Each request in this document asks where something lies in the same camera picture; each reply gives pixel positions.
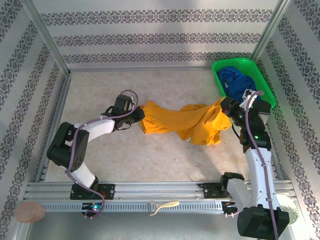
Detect green patterned round disc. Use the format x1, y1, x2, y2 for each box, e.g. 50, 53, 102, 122
278, 194, 300, 226

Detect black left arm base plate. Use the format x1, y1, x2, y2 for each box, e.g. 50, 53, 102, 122
69, 183, 116, 200

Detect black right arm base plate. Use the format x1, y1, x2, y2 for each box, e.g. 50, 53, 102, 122
202, 183, 250, 200

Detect cream handled peeler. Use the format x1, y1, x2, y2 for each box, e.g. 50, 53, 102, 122
147, 200, 180, 217

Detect pink round disc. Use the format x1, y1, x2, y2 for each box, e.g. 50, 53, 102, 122
16, 201, 46, 223

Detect slotted grey cable duct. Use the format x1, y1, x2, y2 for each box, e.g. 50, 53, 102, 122
39, 201, 224, 214

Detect long aluminium base rail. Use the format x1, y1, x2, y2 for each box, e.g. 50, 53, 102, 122
23, 181, 297, 201

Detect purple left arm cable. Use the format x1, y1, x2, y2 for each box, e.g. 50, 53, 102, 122
64, 89, 140, 219

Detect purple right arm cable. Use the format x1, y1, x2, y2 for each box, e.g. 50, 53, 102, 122
224, 90, 280, 240

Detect small circuit board green light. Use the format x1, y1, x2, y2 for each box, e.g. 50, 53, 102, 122
81, 202, 104, 213

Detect orange t-shirt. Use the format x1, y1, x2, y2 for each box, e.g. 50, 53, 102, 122
138, 97, 232, 147

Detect blue cloth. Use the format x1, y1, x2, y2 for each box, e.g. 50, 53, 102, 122
216, 65, 261, 103

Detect small circuit board red wires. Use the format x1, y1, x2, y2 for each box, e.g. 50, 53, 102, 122
223, 200, 241, 212

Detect aluminium frame post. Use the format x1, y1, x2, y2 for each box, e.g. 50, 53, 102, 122
250, 0, 292, 61
21, 0, 71, 75

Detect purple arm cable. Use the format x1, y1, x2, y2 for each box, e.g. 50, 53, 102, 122
224, 90, 280, 240
64, 89, 140, 219

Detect green plastic mesh basket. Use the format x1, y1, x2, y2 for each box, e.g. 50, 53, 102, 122
211, 57, 277, 111

